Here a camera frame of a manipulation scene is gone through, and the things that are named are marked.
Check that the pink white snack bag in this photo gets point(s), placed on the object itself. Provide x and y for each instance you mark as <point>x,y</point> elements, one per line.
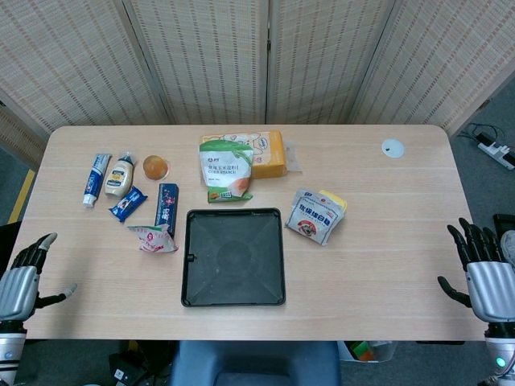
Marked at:
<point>155,240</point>

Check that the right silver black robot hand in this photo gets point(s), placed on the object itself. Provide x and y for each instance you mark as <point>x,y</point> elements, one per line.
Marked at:
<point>491,285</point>

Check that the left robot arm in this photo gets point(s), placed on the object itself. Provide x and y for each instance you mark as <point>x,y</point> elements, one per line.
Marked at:
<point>10,350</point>

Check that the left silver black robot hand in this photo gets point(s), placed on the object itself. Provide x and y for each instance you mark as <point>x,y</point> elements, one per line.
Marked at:
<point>18,287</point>

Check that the colourful box under table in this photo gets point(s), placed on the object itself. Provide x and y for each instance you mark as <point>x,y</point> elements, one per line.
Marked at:
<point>368,350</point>

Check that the orange jelly cup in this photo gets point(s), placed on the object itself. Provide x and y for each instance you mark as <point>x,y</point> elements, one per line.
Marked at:
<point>155,167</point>

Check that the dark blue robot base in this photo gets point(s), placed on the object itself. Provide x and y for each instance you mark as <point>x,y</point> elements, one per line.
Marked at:
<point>253,364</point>

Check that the black box under table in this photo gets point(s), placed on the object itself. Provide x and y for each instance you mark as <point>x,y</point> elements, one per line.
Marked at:
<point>133,368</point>

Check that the white castor sugar bag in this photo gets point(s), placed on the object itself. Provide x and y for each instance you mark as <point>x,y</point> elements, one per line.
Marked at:
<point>311,219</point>

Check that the white power strip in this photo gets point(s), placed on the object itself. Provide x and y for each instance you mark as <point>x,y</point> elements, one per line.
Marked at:
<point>499,150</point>

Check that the orange tissue pack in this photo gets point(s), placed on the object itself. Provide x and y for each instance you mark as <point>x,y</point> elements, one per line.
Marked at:
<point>269,154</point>

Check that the blue white toothpaste tube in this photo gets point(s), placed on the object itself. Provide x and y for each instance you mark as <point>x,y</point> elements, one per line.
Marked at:
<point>95,181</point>

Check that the beige woven screen panel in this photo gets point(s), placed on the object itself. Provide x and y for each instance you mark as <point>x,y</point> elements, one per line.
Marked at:
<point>72,60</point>
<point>201,60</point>
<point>450,60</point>
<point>322,60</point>

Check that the dark blue toothpaste box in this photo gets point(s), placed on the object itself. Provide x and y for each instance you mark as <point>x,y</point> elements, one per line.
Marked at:
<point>167,205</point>

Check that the blue snack packet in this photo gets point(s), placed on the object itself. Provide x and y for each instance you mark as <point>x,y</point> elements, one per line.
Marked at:
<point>128,204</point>

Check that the black plastic tray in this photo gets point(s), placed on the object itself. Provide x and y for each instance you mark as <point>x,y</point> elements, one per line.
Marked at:
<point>233,257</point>

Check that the cream mayonnaise squeeze bottle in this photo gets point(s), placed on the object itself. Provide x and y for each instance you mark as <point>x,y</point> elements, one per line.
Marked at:
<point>118,177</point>

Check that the green white corn starch bag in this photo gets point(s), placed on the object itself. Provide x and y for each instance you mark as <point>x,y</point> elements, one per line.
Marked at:
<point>227,169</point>

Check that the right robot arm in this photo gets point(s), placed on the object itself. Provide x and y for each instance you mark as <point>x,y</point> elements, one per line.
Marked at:
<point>501,354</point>

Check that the white yellow-edged printed package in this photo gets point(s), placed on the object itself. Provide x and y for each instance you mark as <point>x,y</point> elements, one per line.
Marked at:
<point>337,200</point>

